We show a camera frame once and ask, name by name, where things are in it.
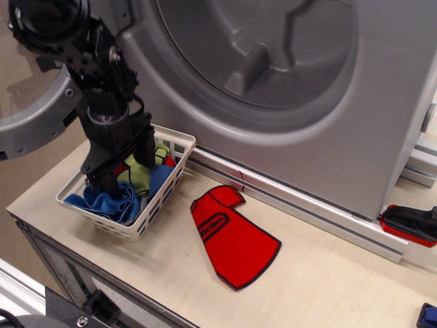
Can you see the white cloth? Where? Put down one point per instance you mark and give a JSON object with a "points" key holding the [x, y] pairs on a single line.
{"points": [[143, 203]]}

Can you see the red and black clamp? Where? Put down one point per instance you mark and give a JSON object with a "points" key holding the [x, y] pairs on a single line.
{"points": [[418, 226]]}

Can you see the small red felt garment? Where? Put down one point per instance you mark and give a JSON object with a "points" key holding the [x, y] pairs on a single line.
{"points": [[169, 161]]}

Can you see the blue clamp at corner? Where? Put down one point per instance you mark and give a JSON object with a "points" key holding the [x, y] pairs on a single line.
{"points": [[427, 317]]}

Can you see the aluminium extrusion rail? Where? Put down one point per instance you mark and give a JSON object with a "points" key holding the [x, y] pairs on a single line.
{"points": [[273, 201]]}

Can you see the aluminium table frame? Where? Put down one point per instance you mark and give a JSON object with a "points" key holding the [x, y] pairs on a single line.
{"points": [[93, 289]]}

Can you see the black bracket with bolt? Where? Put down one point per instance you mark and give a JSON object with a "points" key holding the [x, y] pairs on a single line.
{"points": [[82, 312]]}

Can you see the white plastic laundry basket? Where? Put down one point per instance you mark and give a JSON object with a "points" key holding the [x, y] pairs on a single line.
{"points": [[181, 145]]}

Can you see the grey toy washing machine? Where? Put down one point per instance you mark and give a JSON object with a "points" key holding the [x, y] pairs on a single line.
{"points": [[327, 97]]}

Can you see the blue felt garment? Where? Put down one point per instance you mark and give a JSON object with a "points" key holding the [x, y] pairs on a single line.
{"points": [[159, 174]]}

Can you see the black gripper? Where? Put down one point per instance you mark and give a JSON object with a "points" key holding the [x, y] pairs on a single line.
{"points": [[111, 144]]}

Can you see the red felt dress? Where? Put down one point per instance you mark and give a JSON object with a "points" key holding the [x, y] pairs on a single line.
{"points": [[239, 250]]}

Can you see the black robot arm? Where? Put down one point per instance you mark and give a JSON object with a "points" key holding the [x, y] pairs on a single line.
{"points": [[111, 114]]}

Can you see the blue cloth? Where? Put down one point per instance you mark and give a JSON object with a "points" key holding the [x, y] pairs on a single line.
{"points": [[123, 210]]}

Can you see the grey round machine door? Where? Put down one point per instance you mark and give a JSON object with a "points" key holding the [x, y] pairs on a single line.
{"points": [[44, 120]]}

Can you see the green felt shirt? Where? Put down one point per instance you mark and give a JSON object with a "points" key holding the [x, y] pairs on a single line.
{"points": [[138, 176]]}

